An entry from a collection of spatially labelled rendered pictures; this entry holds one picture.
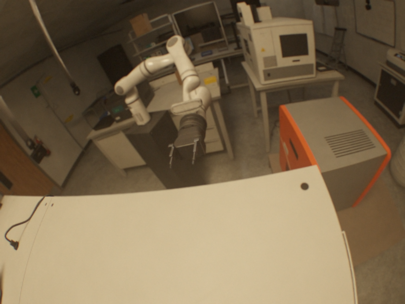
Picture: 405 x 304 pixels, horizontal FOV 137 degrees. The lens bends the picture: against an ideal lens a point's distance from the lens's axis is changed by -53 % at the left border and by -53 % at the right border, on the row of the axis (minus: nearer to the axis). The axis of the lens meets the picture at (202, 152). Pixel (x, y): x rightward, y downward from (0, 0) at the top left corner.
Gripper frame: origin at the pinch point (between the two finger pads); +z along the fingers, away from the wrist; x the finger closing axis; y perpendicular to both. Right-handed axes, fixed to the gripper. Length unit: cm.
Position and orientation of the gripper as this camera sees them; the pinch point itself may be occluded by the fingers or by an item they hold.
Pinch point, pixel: (181, 165)
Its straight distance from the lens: 35.1
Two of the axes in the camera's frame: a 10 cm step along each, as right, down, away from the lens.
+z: -0.5, 7.0, -7.1
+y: 3.0, 6.9, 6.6
